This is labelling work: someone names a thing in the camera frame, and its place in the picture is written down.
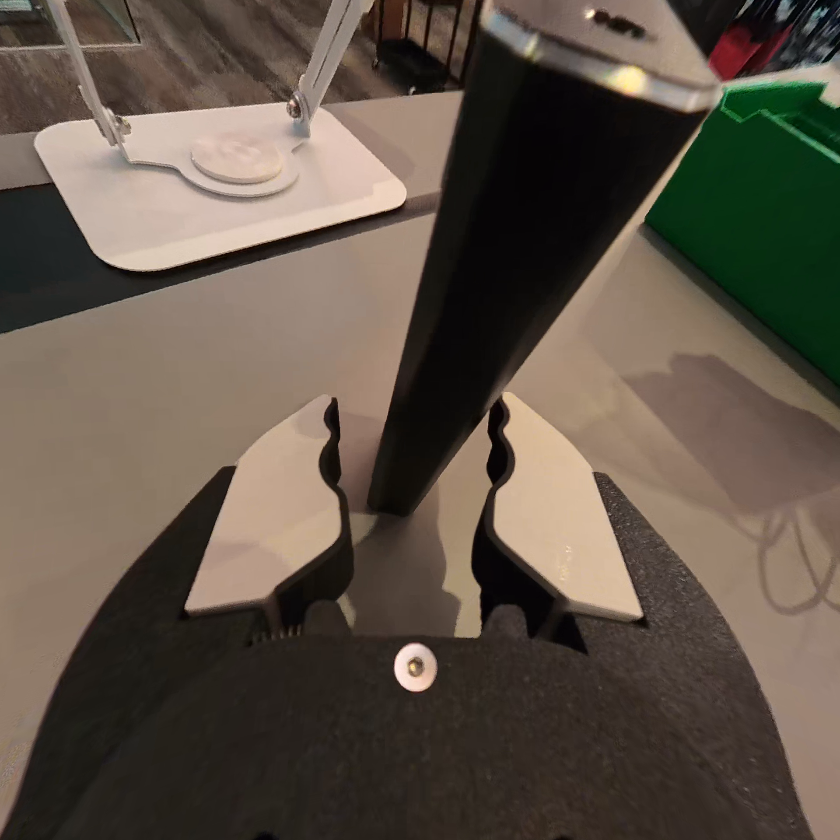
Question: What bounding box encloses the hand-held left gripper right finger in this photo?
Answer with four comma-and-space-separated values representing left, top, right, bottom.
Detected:
472, 392, 646, 641

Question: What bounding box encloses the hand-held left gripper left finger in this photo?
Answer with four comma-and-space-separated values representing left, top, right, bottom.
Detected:
184, 394, 355, 634

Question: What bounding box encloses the black usb hub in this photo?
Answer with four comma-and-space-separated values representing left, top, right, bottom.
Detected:
366, 0, 723, 519

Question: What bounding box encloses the white metal document stand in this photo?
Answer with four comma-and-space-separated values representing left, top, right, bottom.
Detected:
34, 0, 408, 271

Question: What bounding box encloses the green plastic bin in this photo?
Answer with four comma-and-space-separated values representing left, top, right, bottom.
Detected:
644, 80, 840, 395

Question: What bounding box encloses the black wheeled cart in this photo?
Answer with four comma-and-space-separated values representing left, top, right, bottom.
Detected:
374, 0, 473, 93

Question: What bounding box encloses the red bag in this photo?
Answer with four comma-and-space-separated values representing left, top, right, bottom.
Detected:
709, 20, 788, 76

